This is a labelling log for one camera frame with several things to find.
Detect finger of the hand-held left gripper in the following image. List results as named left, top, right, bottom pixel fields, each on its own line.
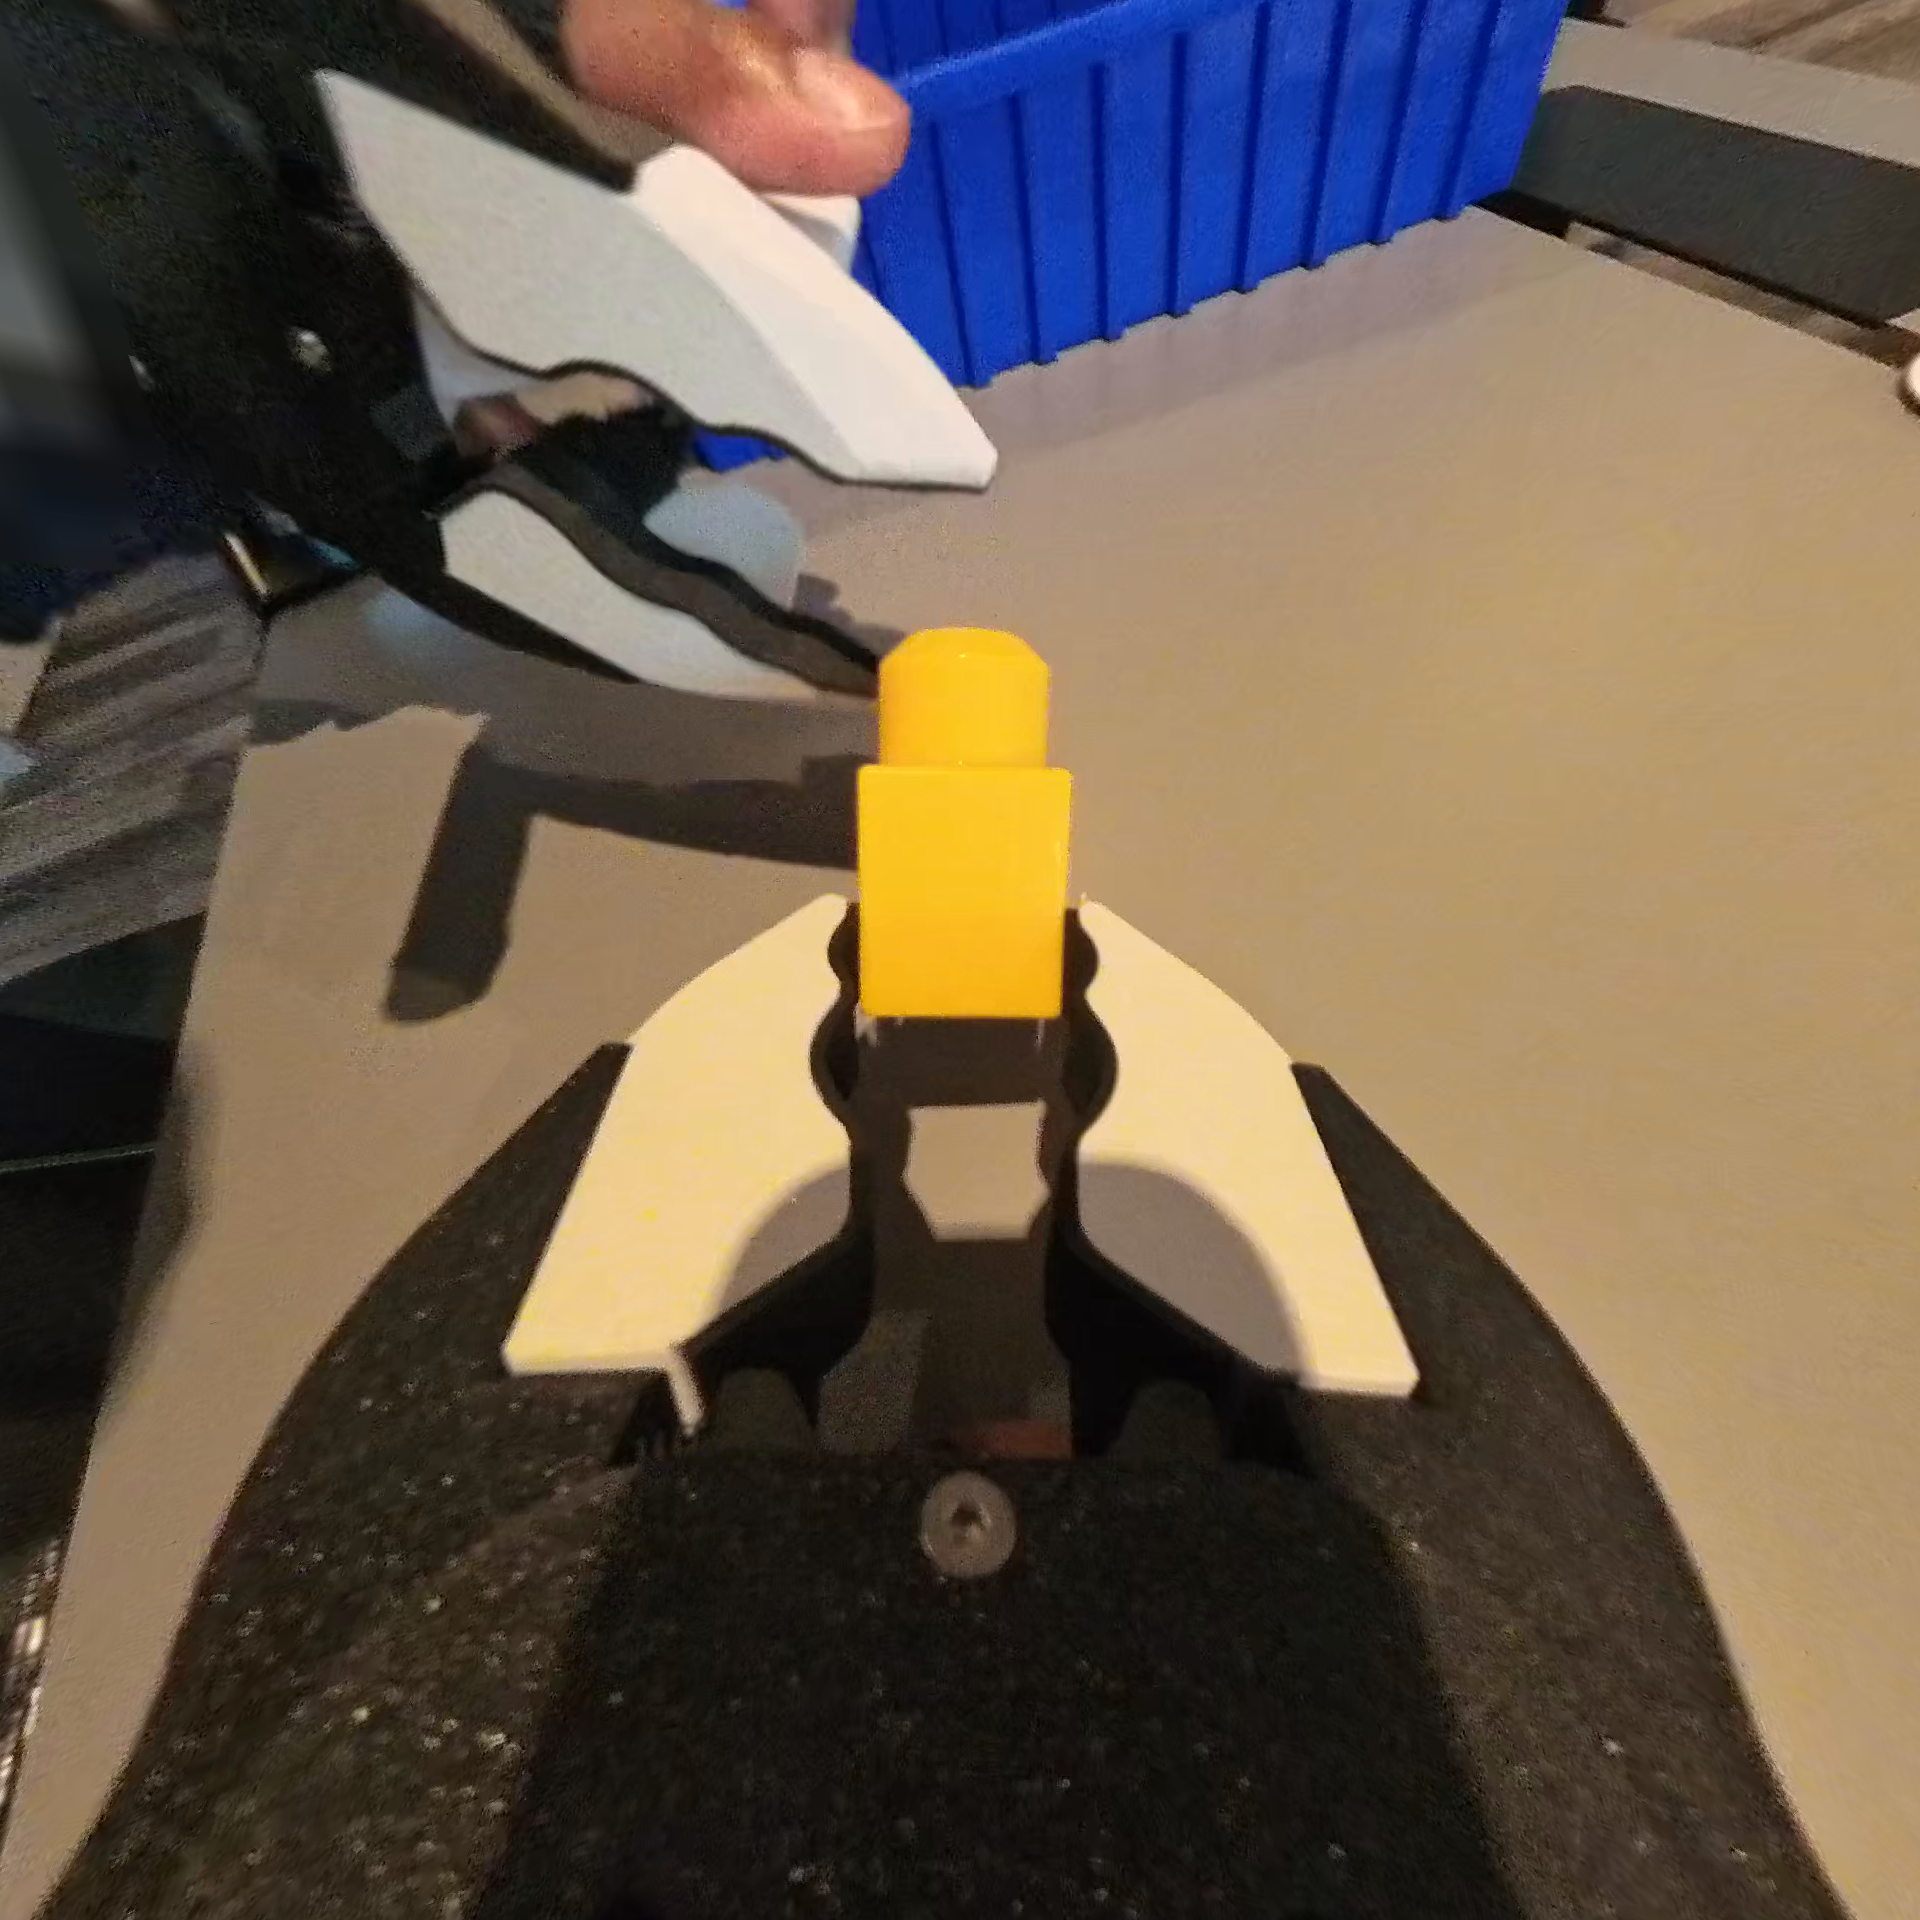
left=314, top=71, right=999, bottom=489
left=439, top=481, right=889, bottom=704

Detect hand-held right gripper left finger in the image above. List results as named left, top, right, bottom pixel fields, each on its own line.
left=503, top=894, right=869, bottom=1426

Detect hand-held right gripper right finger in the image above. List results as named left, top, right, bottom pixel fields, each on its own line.
left=1055, top=900, right=1418, bottom=1404

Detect yellow single-stud block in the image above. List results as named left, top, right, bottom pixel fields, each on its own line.
left=854, top=627, right=1077, bottom=1020

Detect blue ribbed plastic bin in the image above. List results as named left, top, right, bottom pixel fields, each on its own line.
left=690, top=0, right=1568, bottom=471

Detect person's left hand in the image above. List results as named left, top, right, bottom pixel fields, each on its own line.
left=566, top=0, right=913, bottom=196

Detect person's dark jeans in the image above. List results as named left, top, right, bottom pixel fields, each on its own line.
left=0, top=931, right=204, bottom=1593

